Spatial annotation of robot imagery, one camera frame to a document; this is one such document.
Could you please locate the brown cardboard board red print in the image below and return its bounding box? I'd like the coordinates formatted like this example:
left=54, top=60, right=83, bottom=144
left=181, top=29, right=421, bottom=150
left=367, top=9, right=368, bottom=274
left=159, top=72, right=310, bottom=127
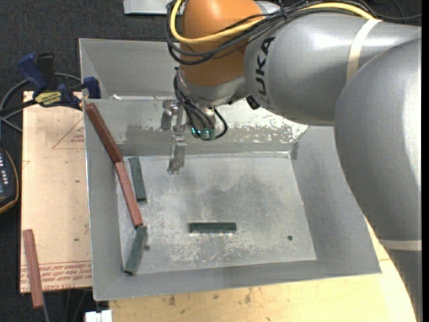
left=19, top=91, right=93, bottom=294

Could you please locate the black cylinder on white bracket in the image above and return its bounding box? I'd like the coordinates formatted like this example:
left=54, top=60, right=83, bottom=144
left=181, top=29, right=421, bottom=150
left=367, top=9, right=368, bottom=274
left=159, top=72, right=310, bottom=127
left=231, top=92, right=261, bottom=111

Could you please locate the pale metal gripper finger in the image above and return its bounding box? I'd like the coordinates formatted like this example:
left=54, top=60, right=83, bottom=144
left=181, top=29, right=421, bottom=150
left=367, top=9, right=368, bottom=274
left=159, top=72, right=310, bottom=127
left=175, top=142, right=188, bottom=173
left=167, top=138, right=178, bottom=175

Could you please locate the grey metal bin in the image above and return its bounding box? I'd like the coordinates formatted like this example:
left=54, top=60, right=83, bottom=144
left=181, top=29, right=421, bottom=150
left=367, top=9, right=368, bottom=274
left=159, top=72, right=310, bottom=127
left=78, top=38, right=382, bottom=303

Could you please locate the dark green flat block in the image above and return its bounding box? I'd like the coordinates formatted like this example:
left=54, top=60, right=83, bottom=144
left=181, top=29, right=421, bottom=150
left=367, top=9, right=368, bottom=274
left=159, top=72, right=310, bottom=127
left=128, top=156, right=148, bottom=202
left=123, top=224, right=149, bottom=276
left=188, top=221, right=238, bottom=234

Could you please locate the red-brown flat block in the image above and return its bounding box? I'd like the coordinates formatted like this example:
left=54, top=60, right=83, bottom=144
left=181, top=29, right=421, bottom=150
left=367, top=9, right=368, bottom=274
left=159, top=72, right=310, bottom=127
left=115, top=161, right=145, bottom=229
left=84, top=102, right=125, bottom=164
left=21, top=229, right=46, bottom=310

